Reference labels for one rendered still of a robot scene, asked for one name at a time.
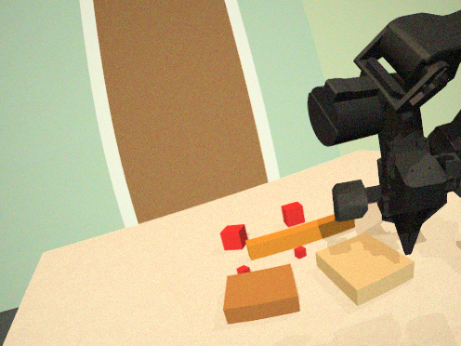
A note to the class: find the orange square block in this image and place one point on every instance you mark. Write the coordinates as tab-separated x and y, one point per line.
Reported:
260	294

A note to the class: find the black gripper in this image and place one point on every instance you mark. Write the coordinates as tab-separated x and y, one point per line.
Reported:
351	198

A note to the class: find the orange long bar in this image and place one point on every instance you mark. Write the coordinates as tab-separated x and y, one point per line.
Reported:
296	236

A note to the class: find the tan square block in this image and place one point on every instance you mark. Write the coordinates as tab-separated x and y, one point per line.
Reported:
364	268

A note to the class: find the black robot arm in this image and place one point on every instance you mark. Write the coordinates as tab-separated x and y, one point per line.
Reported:
425	51

